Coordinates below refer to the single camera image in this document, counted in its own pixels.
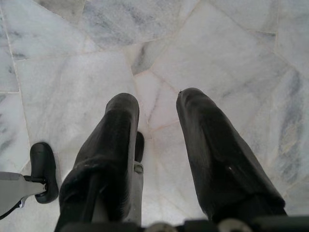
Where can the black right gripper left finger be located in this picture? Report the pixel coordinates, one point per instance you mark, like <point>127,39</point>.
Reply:
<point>113,135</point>

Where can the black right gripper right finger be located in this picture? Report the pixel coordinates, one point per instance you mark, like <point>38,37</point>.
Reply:
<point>212,145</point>

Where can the black robot right foot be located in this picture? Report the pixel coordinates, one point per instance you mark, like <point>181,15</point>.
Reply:
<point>140,146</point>

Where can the grey robot right leg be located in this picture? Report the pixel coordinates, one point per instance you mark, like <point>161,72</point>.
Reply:
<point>138,168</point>

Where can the grey robot leg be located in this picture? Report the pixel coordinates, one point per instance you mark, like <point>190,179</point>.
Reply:
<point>138,168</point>
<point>17,187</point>

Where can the grey robot left leg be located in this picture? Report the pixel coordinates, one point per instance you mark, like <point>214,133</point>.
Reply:
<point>17,187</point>

